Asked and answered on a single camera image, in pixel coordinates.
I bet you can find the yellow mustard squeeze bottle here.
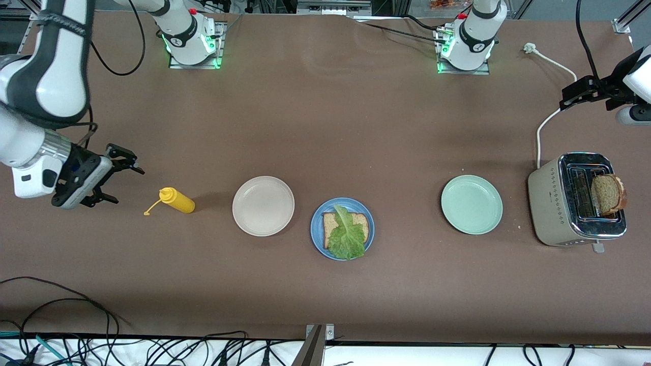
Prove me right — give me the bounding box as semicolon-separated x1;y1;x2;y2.
144;187;196;216

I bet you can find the brown bread slice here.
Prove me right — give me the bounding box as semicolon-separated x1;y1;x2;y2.
323;212;370;250
590;174;627;215

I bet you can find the green lettuce leaf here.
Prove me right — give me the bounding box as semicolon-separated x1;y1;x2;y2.
327;204;367;260

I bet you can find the beige plate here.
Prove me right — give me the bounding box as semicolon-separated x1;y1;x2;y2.
232;175;295;237

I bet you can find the green plate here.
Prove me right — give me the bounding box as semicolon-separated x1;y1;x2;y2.
440;174;504;235

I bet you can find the blue plate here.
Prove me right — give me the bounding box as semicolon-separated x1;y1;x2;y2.
310;197;375;261

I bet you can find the beige chrome toaster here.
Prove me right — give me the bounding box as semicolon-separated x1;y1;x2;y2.
527;152;627;253

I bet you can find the white power strip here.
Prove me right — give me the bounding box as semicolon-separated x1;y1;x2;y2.
297;0;372;16

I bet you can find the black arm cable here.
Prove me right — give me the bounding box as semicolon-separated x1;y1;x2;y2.
86;0;147;77
575;0;598;82
75;104;100;149

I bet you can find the aluminium frame profile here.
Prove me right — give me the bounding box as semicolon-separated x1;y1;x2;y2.
612;0;651;35
291;324;335;366

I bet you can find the white toaster power cable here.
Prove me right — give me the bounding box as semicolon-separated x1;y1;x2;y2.
524;43;578;169

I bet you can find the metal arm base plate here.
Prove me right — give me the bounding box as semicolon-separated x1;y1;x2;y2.
168;20;226;70
436;25;492;76

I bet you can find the black looped cable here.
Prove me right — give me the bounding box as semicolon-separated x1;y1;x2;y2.
0;276;134;366

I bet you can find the teal cable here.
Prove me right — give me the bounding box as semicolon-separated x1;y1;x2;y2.
0;330;69;366

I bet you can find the black table cable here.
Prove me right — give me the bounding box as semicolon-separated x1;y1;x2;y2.
353;14;458;46

